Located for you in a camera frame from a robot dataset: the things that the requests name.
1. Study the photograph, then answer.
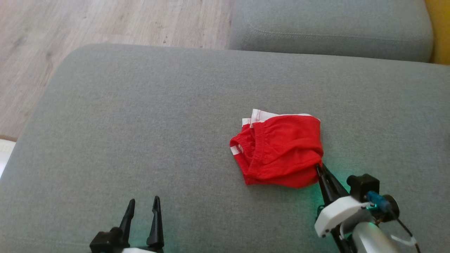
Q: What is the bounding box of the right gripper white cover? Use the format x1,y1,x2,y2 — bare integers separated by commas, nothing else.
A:
314,163,374,253

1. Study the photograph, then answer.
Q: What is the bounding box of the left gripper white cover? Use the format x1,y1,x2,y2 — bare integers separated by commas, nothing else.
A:
119,196,165,253

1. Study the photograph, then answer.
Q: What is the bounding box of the red shorts white trim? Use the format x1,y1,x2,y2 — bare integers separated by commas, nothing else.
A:
229,109,324,189

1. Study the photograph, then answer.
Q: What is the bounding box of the large grey sofa seat cushion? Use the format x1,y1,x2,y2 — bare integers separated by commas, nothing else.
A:
0,43,450,253

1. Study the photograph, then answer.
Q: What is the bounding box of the large yellow sofa back cushion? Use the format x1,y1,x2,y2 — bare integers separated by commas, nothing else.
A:
424,0,450,65

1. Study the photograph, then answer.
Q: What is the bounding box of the right camera cable blue plug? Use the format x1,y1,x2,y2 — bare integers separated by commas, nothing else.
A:
366,191,422,253

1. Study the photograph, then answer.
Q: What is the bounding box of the white label on right cable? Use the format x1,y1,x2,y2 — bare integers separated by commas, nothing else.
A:
390,234,418,247

